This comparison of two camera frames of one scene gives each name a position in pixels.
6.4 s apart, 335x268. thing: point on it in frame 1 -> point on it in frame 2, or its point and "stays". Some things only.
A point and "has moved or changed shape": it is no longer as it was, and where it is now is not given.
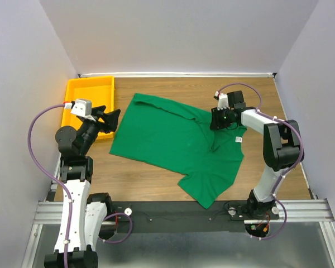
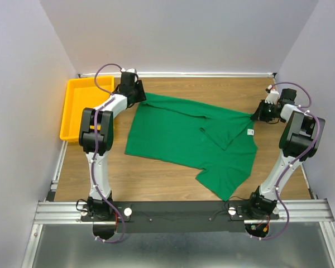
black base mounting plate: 177,216 stays
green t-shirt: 170,135 has moved or changed shape
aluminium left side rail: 51,195 stays
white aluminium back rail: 180,74 stays
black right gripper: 215,123 -> 258,115
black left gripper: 110,118 -> 141,96
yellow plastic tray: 100,90 stays
